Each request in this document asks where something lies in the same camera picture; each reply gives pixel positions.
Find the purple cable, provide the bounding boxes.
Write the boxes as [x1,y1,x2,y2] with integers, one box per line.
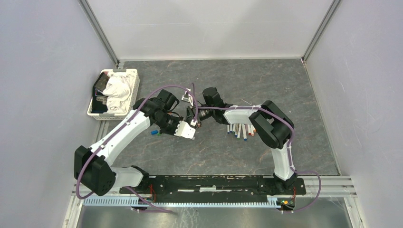
[190,82,322,215]
[75,85,198,213]

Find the white plastic basket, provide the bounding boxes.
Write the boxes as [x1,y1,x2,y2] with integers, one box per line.
[87,68,140,121]

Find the black box in basket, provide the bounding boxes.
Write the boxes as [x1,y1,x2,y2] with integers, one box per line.
[91,72,109,114]

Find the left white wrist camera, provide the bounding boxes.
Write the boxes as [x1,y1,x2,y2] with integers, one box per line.
[174,121,196,139]

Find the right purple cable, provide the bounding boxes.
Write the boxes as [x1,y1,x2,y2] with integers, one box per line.
[190,82,322,215]

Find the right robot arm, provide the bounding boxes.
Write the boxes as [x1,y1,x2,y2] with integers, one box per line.
[186,87,297,194]

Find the slotted cable duct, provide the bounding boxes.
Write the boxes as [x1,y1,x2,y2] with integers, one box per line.
[82,196,279,208]

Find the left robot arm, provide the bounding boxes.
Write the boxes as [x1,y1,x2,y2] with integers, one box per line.
[74,89,182,199]

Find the white marker red cap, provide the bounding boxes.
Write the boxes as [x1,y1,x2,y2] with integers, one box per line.
[247,124,252,135]

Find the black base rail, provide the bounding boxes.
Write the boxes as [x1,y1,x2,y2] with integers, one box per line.
[119,175,307,203]

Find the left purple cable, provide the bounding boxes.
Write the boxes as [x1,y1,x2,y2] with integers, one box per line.
[75,85,198,213]

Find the white crumpled cloth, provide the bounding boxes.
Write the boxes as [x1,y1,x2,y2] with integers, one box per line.
[103,73,134,114]

